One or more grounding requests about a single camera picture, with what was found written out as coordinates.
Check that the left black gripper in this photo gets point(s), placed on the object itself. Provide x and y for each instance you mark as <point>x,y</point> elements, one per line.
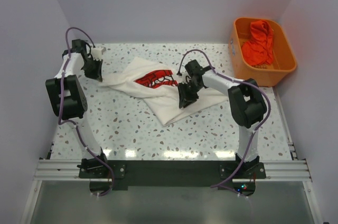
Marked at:
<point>97,75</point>

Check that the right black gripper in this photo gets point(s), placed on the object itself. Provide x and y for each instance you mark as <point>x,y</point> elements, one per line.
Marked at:
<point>185,99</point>

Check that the white coca-cola t shirt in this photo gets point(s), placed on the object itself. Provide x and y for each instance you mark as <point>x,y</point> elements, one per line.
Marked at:
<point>157,85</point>

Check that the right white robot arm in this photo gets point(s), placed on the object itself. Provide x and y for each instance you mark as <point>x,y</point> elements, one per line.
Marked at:
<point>247,105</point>

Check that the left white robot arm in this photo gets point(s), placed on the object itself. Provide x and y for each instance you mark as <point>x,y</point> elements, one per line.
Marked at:
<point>69,102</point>

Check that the orange t shirt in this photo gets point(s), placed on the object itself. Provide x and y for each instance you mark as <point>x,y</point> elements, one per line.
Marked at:
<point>258,50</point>

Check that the orange plastic basket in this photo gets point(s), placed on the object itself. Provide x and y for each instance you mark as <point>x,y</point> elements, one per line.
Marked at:
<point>265,75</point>

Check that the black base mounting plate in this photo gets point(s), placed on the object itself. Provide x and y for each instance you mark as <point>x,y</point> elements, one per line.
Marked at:
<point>121,175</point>

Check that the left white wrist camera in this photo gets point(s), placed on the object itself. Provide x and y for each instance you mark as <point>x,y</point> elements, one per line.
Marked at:
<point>98,52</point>

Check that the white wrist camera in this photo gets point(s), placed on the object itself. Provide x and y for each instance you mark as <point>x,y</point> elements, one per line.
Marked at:
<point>186,77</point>
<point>98,52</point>

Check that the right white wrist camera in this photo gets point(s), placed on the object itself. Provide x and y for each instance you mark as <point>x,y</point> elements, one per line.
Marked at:
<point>186,77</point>

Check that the aluminium frame rail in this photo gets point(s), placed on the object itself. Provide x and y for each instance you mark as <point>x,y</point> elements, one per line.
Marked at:
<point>294,170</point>

